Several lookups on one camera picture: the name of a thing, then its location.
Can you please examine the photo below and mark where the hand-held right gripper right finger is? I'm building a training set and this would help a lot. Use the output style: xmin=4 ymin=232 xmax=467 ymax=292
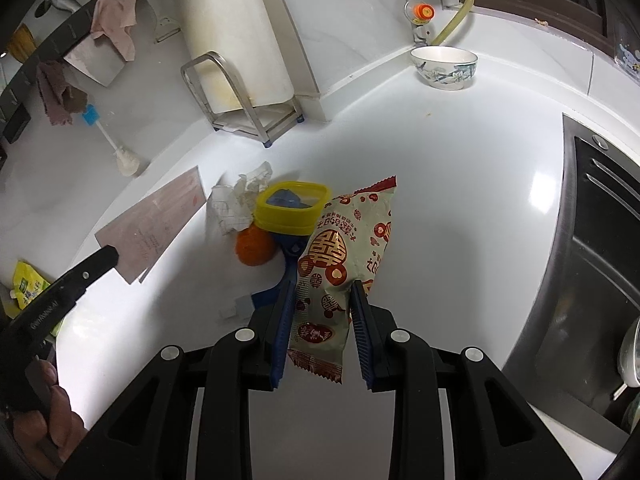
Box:
xmin=349 ymin=281 xmax=623 ymax=480

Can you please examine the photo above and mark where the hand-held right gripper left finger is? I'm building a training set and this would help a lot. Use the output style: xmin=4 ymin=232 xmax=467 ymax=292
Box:
xmin=57 ymin=280 xmax=301 ymax=480

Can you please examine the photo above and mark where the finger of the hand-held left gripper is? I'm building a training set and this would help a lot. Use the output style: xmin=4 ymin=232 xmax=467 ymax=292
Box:
xmin=55 ymin=244 xmax=121 ymax=303

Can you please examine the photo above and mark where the blue plastic piece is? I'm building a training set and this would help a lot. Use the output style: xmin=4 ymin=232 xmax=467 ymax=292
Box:
xmin=250 ymin=232 xmax=308 ymax=313

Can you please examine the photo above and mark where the red patterned snack packet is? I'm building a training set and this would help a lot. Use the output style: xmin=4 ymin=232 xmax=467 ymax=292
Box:
xmin=287 ymin=176 xmax=398 ymax=385

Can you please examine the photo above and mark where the orange ball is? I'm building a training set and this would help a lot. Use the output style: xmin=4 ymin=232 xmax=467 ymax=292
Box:
xmin=236 ymin=225 xmax=278 ymax=267

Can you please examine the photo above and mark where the yellow lid plastic container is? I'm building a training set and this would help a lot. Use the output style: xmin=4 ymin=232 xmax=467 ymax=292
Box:
xmin=255 ymin=182 xmax=333 ymax=236

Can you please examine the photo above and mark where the white paper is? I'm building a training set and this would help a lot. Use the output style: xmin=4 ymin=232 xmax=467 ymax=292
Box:
xmin=209 ymin=161 xmax=273 ymax=236

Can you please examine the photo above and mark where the person's left hand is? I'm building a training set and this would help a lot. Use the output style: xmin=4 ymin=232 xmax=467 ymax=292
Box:
xmin=10 ymin=357 xmax=90 ymax=467

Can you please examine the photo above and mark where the yellow seasoning pouch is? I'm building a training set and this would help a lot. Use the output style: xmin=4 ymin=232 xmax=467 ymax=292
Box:
xmin=11 ymin=260 xmax=63 ymax=336

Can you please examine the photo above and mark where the white bottle brush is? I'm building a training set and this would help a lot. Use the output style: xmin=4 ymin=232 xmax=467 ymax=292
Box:
xmin=82 ymin=105 xmax=141 ymax=177

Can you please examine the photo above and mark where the black hanging box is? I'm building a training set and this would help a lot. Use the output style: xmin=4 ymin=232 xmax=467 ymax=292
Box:
xmin=2 ymin=105 xmax=31 ymax=143

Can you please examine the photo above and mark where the brown cloth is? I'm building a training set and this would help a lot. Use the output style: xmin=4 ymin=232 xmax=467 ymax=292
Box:
xmin=35 ymin=60 xmax=88 ymax=127

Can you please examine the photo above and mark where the grey cloth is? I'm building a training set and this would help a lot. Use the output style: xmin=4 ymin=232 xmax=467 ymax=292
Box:
xmin=62 ymin=35 xmax=126 ymax=88

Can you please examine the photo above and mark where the metal cutting board rack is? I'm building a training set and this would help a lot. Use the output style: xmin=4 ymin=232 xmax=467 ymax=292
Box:
xmin=181 ymin=51 xmax=305 ymax=148

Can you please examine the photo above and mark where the black kitchen sink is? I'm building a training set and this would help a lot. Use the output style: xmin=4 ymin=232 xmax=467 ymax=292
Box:
xmin=502 ymin=112 xmax=640 ymax=436

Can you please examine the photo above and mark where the pink cloth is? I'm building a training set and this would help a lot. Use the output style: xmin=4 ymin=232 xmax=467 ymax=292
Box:
xmin=90 ymin=0 xmax=141 ymax=62

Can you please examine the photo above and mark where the white bowl in sink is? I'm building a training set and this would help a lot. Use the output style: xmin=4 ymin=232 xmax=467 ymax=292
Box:
xmin=616 ymin=317 xmax=640 ymax=388

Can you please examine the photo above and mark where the white cutting board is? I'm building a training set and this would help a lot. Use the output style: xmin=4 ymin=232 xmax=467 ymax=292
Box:
xmin=167 ymin=0 xmax=321 ymax=113

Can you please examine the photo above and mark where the white patterned ceramic bowl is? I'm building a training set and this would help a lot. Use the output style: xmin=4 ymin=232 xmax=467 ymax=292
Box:
xmin=411 ymin=46 xmax=479 ymax=92

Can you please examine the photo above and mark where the clear glass cup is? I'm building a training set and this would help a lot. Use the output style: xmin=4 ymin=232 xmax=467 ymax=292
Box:
xmin=612 ymin=7 xmax=640 ymax=81

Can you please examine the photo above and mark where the black wall rail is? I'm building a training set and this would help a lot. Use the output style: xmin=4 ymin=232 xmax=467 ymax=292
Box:
xmin=0 ymin=0 xmax=161 ymax=111

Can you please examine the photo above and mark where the gas valve with hose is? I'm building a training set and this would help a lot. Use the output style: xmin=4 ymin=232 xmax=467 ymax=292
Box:
xmin=392 ymin=0 xmax=436 ymax=46

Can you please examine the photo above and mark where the yellow gas hose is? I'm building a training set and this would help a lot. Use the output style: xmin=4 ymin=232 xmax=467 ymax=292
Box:
xmin=430 ymin=0 xmax=476 ymax=47

